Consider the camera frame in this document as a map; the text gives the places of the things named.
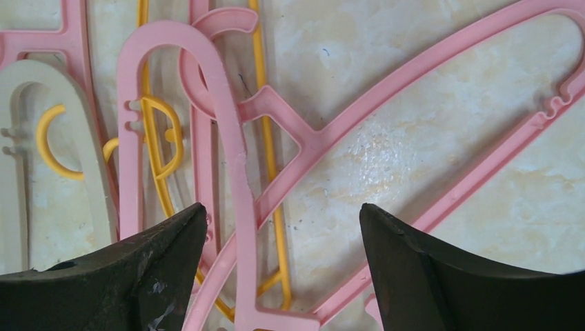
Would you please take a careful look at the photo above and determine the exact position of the pink plastic hanger front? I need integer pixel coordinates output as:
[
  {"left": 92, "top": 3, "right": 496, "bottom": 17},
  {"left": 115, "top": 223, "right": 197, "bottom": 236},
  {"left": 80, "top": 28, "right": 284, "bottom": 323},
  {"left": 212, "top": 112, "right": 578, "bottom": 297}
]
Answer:
[{"left": 117, "top": 21, "right": 320, "bottom": 330}]

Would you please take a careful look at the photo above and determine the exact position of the pink plastic hanger back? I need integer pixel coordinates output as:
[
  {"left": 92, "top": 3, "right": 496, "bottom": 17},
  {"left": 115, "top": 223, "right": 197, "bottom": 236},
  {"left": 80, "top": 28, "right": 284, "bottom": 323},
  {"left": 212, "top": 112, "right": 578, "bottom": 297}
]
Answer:
[{"left": 0, "top": 0, "right": 218, "bottom": 275}]

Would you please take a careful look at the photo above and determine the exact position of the pink plastic hanger right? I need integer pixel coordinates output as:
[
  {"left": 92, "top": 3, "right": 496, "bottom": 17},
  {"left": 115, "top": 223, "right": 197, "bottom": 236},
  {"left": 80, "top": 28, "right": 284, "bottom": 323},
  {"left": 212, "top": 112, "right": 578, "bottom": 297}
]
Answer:
[{"left": 179, "top": 1, "right": 584, "bottom": 328}]

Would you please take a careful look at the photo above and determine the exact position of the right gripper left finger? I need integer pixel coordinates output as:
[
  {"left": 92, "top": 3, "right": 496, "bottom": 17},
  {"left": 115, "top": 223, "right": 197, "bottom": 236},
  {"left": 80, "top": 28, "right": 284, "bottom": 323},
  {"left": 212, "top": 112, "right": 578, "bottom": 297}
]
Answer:
[{"left": 1, "top": 203, "right": 208, "bottom": 330}]

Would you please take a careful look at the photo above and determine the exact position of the yellow thin hanger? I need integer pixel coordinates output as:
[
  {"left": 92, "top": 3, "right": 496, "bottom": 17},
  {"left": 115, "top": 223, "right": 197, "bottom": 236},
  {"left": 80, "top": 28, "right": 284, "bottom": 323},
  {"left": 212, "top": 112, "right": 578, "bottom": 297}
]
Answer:
[{"left": 35, "top": 1, "right": 290, "bottom": 322}]

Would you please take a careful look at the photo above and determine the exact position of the beige plastic hanger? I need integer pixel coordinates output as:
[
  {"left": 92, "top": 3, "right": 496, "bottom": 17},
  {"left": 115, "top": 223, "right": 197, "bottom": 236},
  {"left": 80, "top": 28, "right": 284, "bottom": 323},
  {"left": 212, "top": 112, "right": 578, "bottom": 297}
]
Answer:
[{"left": 1, "top": 59, "right": 117, "bottom": 273}]

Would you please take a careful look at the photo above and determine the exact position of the pink plastic hanger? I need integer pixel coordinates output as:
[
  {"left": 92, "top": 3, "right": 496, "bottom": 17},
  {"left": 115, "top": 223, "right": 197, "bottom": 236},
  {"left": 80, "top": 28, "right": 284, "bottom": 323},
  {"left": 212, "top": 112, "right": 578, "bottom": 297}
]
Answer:
[
  {"left": 0, "top": 0, "right": 218, "bottom": 275},
  {"left": 117, "top": 21, "right": 320, "bottom": 330},
  {"left": 179, "top": 1, "right": 584, "bottom": 328}
]

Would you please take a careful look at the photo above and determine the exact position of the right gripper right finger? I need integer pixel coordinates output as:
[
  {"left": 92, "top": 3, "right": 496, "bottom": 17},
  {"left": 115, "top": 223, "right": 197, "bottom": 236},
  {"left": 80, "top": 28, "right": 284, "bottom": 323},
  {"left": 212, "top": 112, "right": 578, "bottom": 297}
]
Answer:
[{"left": 359, "top": 203, "right": 584, "bottom": 330}]

